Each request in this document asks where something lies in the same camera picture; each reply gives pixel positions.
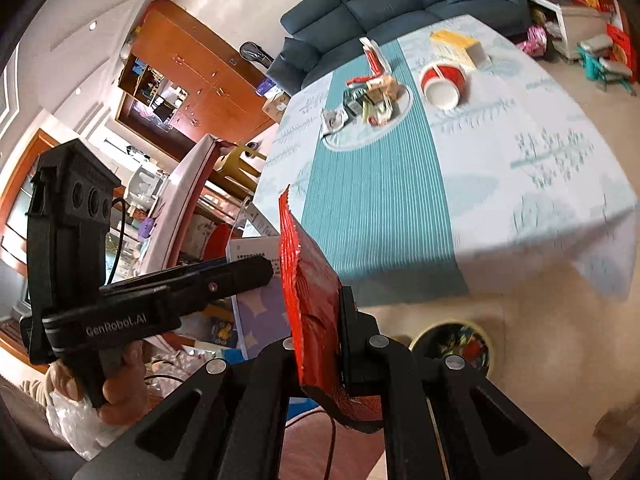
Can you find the green small snack packet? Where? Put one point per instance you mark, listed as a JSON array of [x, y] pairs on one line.
[[377, 114]]

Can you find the red snack bag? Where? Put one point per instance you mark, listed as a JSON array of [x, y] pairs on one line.
[[311, 294]]

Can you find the teal exercise stepper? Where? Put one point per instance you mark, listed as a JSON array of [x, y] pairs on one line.
[[595, 60]]

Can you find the brown green milk carton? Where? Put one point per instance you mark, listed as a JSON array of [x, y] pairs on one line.
[[384, 87]]

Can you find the yellow rim trash bin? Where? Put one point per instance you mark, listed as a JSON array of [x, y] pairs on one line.
[[456, 338]]

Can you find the long wooden side table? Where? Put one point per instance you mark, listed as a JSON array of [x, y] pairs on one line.
[[174, 210]]

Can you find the red white paper bucket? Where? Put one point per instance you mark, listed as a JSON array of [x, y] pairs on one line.
[[442, 84]]

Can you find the white low cabinet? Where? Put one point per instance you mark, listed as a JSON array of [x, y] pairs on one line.
[[567, 23]]

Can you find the cardboard box on floor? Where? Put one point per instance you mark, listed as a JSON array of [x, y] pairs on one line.
[[276, 105]]

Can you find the dark teal sofa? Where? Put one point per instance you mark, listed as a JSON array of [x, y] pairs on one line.
[[325, 34]]

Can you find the red white torn carton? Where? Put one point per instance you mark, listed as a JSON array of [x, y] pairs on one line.
[[377, 62]]

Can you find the wooden cabinet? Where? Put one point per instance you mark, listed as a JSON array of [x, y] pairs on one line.
[[181, 81]]

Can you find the leaf pattern tablecloth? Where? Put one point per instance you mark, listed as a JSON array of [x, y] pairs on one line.
[[444, 203]]

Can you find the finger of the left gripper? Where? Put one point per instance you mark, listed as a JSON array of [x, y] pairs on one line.
[[151, 279], [197, 290]]

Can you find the white purple small box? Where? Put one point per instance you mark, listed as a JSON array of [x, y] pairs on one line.
[[260, 316]]

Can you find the yellow long carton box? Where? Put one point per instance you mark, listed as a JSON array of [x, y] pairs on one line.
[[464, 50]]

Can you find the small red gift bag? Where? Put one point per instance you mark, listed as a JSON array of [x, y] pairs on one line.
[[623, 49]]

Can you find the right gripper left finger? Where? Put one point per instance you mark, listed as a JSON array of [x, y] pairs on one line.
[[225, 422]]

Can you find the white foil wrapper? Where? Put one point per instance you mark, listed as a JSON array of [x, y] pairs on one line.
[[332, 121]]

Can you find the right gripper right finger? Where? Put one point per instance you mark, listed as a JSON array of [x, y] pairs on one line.
[[442, 419]]

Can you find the person left hand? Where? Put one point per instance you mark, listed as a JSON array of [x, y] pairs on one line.
[[126, 393]]

